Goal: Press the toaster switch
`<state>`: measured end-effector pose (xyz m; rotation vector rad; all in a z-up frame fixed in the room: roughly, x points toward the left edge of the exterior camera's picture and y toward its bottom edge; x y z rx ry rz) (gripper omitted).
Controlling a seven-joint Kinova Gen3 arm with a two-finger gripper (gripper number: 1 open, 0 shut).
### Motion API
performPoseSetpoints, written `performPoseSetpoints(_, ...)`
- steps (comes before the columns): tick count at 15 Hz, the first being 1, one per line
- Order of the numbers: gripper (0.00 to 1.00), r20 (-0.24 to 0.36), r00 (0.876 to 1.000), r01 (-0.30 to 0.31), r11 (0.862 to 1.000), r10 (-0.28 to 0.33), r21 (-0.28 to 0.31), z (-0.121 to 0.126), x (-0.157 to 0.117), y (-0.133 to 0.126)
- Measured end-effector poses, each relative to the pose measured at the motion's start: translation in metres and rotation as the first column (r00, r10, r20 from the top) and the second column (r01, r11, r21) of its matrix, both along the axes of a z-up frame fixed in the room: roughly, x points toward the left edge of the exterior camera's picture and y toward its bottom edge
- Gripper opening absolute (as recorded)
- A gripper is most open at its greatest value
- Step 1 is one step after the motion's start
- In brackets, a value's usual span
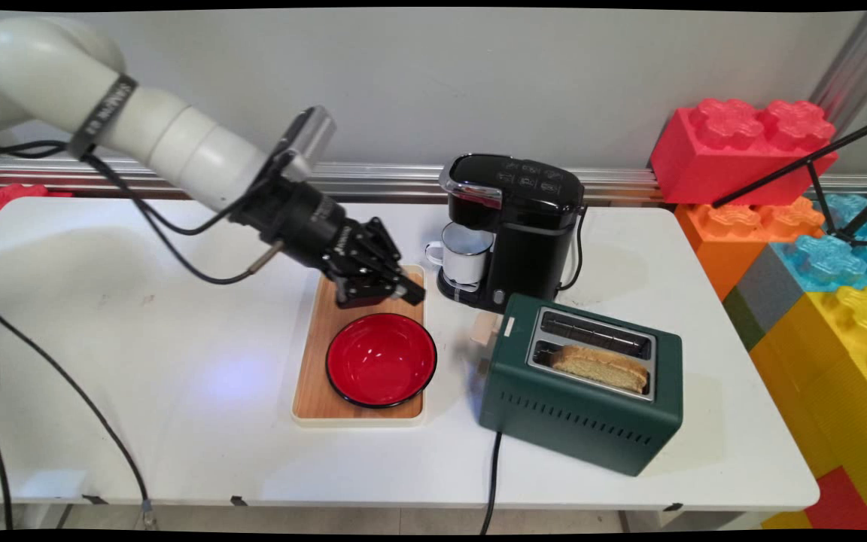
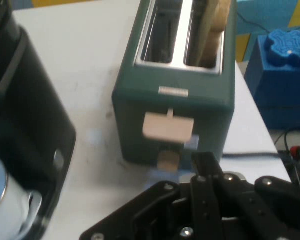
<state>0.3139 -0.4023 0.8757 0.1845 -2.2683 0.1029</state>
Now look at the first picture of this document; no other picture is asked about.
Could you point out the black table clip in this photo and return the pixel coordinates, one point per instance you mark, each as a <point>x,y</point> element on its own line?
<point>239,500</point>
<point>95,499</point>
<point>673,507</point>

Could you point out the low red toy block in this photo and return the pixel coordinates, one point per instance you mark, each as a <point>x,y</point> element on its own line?
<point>4,197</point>

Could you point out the big yellow toy block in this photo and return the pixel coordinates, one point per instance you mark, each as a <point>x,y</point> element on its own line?
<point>832,376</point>

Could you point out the green toaster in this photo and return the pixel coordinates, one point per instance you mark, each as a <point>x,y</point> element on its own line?
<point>576,421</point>

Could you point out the red bowl black rim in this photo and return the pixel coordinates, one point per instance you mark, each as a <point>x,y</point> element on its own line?
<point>381,360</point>

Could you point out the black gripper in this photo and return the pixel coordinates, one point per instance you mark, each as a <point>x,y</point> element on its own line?
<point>298,218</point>

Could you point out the big blue toy block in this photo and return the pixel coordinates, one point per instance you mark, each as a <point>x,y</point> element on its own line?
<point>828,260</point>

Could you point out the big red toy block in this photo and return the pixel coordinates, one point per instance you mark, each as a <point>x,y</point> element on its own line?
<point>719,165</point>

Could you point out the big orange toy block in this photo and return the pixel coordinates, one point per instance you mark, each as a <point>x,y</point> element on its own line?
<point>727,241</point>

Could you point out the aluminium post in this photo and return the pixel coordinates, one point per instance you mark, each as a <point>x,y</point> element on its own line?
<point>855,68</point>

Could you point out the black coffee machine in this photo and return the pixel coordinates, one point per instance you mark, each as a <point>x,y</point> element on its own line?
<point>535,233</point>

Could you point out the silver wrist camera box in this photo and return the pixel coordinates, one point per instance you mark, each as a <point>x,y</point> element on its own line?
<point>311,139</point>

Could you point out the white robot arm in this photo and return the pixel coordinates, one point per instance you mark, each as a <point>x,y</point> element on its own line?
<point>162,135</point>

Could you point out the aluminium rail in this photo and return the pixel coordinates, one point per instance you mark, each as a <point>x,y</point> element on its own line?
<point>403,177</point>

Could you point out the white enamel mug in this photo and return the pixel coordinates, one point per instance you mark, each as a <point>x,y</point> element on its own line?
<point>467,260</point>

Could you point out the small red toy block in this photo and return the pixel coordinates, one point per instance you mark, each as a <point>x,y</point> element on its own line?
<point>840,500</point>

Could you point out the wooden serving tray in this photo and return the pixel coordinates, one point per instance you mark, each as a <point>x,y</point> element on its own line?
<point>313,376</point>

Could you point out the black tripod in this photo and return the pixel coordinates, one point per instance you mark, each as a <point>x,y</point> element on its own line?
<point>817,184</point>

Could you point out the dark green toy block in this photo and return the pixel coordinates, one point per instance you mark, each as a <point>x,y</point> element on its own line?
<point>742,320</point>

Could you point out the wooden toaster lever knob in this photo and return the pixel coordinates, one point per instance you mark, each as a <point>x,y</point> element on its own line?
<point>486,329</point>

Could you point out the bread slice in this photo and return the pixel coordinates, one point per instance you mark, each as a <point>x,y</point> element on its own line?
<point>603,366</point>

